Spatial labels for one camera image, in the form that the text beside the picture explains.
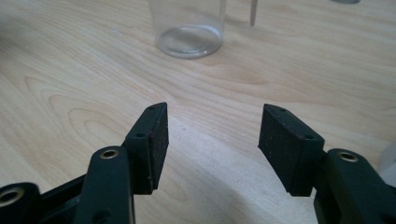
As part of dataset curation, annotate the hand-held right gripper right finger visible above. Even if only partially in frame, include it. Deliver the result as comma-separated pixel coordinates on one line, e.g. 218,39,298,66
257,103,325,198

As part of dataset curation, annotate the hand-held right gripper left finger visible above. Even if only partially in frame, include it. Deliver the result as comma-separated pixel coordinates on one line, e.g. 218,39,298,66
124,102,170,196

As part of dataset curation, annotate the clear glass jar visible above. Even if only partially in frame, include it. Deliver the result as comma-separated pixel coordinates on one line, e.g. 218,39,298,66
148,0,260,60

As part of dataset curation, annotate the grey round cable grommet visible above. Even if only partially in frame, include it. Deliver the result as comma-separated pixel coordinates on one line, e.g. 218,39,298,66
330,0,362,6

